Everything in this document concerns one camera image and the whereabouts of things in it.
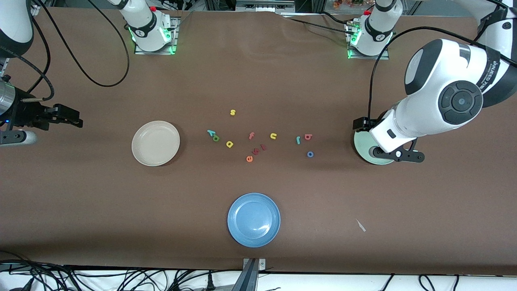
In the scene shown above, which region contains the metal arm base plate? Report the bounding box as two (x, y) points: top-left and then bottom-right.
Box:
(135, 16), (179, 55)
(347, 20), (390, 60)

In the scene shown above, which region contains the blue plate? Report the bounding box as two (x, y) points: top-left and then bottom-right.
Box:
(227, 192), (281, 248)

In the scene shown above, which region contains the brown table cover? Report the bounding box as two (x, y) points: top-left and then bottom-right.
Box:
(0, 6), (517, 276)

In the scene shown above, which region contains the black equipment box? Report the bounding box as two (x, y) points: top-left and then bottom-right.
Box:
(235, 0), (296, 13)

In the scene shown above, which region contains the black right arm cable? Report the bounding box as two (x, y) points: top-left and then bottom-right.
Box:
(16, 0), (130, 102)

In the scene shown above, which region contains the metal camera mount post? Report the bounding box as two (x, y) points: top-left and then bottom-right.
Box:
(231, 258), (267, 291)

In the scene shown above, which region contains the green plate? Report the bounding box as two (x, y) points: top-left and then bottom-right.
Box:
(354, 129), (396, 165)

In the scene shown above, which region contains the black base cable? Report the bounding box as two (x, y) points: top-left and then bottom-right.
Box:
(283, 11), (358, 35)

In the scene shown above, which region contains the beige brown plate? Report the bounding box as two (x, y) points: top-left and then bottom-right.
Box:
(132, 120), (181, 167)

